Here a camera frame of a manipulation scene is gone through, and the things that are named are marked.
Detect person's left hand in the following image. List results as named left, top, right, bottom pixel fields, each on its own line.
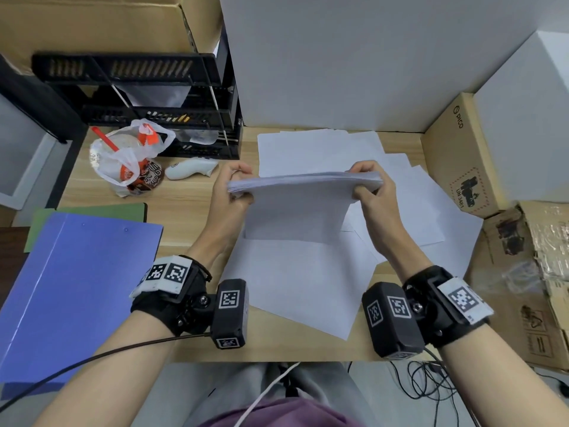
left=188, top=162, right=257, bottom=267

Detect person's right hand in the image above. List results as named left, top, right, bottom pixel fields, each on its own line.
left=349, top=160, right=434, bottom=283

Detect pile of white papers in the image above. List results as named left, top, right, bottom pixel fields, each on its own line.
left=222, top=128, right=484, bottom=342

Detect green folder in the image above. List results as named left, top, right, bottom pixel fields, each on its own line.
left=23, top=202, right=148, bottom=254

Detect blue folder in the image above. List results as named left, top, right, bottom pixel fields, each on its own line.
left=0, top=212, right=164, bottom=387

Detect person's right forearm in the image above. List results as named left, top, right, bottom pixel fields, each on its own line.
left=437, top=322, right=569, bottom=427

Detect person's left forearm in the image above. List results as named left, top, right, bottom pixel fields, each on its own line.
left=33, top=313, right=177, bottom=427

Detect white handheld controller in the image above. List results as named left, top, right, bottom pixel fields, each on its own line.
left=164, top=156, right=219, bottom=181

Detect printed drink cup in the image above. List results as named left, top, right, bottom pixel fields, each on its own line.
left=133, top=160, right=165, bottom=192

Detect brown labelled cardboard box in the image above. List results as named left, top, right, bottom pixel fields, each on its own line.
left=420, top=92, right=512, bottom=219

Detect drink cup in plastic bag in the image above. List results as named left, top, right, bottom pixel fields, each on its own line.
left=89, top=119, right=177, bottom=199

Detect red drinking straw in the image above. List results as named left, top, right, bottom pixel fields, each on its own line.
left=91, top=126, right=120, bottom=152

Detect clear plastic bag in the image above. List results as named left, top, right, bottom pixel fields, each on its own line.
left=502, top=260, right=545, bottom=294

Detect flat printed cardboard box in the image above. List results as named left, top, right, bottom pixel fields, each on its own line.
left=464, top=206, right=569, bottom=372

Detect taped cardboard boxes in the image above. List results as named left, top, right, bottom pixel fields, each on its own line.
left=517, top=199, right=569, bottom=281

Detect white box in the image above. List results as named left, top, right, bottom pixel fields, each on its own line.
left=473, top=30, right=569, bottom=204

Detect grey trousers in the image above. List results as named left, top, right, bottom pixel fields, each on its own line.
left=182, top=361, right=379, bottom=427

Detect black stacked file tray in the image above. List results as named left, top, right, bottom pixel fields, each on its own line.
left=31, top=26, right=244, bottom=160

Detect large brown cardboard box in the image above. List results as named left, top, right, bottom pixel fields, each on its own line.
left=0, top=0, right=223, bottom=76

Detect black wrist strap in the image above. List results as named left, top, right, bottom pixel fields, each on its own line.
left=130, top=255, right=213, bottom=336
left=402, top=265, right=495, bottom=348

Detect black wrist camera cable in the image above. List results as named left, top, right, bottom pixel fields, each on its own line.
left=422, top=346, right=481, bottom=427
left=0, top=333, right=213, bottom=403

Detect white cable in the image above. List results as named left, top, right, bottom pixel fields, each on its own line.
left=244, top=362, right=302, bottom=427

